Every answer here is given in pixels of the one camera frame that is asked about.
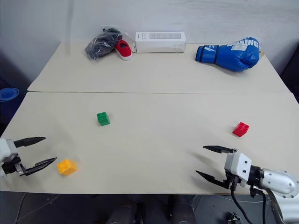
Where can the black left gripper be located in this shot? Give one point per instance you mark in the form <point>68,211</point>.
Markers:
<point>10,166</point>

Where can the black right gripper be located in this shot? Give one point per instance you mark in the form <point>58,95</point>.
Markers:
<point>233,180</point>

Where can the yellow toy brick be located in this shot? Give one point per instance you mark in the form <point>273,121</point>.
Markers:
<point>66,166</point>

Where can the red toy brick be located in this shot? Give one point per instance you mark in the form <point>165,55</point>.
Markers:
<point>240,129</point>

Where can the blue plastic bowl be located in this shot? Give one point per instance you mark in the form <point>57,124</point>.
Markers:
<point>8,93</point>

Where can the green toy brick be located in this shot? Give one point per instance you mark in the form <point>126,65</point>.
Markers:
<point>103,118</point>

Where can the blue boxing glove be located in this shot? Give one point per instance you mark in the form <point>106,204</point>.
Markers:
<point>233,56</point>

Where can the black item in plastic bag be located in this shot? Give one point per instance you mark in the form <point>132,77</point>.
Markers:
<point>101,44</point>

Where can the white cardboard box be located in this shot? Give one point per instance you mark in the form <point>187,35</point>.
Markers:
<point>160,42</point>

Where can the red slip-on shoe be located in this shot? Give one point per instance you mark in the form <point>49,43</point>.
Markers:
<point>123,50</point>

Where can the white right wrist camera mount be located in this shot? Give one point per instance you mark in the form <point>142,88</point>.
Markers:
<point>238,163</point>

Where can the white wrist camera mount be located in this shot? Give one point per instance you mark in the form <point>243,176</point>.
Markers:
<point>238,163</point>
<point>6,148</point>

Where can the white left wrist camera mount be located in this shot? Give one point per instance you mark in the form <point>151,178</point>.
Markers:
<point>6,148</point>

